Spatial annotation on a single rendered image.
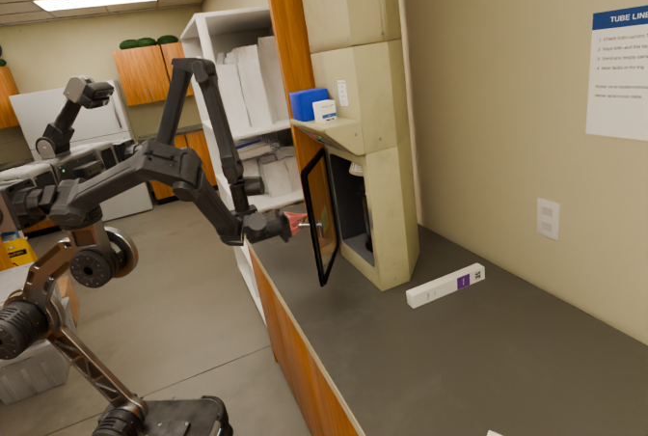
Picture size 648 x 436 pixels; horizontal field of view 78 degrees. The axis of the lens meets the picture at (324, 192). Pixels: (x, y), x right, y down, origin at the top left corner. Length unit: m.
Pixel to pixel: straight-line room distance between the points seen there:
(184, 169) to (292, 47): 0.68
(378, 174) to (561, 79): 0.53
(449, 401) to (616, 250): 0.56
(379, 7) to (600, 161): 0.68
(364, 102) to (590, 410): 0.88
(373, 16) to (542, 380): 0.99
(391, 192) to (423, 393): 0.56
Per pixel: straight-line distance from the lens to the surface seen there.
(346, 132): 1.14
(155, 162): 0.94
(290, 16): 1.48
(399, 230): 1.32
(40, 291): 1.96
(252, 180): 1.51
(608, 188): 1.19
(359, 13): 1.17
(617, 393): 1.13
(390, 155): 1.22
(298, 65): 1.47
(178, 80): 1.54
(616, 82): 1.13
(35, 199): 1.27
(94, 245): 1.59
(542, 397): 1.08
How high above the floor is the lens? 1.70
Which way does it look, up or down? 19 degrees down
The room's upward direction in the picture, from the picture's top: 9 degrees counter-clockwise
